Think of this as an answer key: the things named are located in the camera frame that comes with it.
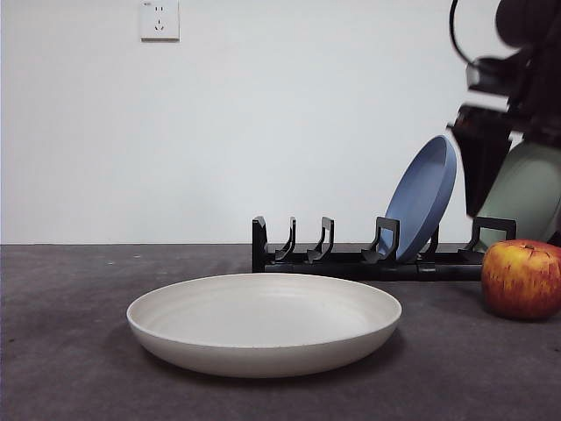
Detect red yellow apple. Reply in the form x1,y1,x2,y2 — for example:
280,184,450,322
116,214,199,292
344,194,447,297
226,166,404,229
480,239,561,321

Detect pale yellow plate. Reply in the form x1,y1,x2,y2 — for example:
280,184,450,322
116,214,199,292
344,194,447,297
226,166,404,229
125,272,403,379

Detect green plate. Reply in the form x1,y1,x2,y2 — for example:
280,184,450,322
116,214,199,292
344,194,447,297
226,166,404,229
475,139,561,255

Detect blue plate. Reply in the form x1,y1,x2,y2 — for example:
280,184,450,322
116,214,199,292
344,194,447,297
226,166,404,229
377,134,459,262

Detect black plate rack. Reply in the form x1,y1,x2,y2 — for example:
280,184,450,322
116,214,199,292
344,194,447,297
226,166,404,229
251,215,561,282

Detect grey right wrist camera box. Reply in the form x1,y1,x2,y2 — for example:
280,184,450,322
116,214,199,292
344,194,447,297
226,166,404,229
465,56,515,104

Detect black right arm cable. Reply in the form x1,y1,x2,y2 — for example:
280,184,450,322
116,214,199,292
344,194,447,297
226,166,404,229
448,0,477,65

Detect white wall socket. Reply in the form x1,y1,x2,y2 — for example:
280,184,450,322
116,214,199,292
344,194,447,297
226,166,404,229
139,0,181,43

